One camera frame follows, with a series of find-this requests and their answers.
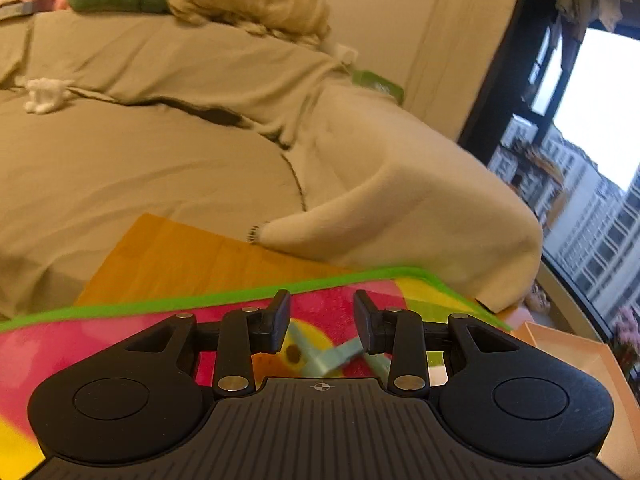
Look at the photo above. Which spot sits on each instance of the beige covered sofa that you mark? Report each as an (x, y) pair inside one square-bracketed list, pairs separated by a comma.
[(250, 160)]

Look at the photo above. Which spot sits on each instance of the black pillar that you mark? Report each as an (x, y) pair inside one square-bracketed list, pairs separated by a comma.
[(505, 60)]

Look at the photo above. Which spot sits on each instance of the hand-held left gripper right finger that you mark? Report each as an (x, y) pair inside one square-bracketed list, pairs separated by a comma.
[(364, 321)]

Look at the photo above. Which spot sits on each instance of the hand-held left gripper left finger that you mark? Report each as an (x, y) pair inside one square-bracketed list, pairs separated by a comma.
[(280, 321)]

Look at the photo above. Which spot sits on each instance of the small white cloth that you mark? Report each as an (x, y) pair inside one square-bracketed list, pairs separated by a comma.
[(45, 95)]

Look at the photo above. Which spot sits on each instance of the pink flowers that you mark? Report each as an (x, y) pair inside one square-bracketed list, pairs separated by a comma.
[(627, 335)]

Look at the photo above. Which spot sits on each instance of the light blue plastic clip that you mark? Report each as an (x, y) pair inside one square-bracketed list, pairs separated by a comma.
[(327, 356)]

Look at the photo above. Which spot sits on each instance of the beige slippers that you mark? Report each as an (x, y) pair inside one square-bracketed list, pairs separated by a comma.
[(537, 297)]

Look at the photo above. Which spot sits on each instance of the cardboard box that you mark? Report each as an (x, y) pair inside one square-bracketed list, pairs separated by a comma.
[(570, 355)]

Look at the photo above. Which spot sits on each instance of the orange floor mat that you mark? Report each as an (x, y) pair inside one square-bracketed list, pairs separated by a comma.
[(190, 260)]

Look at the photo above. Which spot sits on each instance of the beige pillow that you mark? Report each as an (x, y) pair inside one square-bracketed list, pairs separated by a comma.
[(250, 0)]

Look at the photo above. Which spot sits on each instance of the green packet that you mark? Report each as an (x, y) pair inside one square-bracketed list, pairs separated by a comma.
[(377, 85)]

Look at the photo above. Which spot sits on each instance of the colourful play mat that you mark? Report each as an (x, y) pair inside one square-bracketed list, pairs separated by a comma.
[(100, 340)]

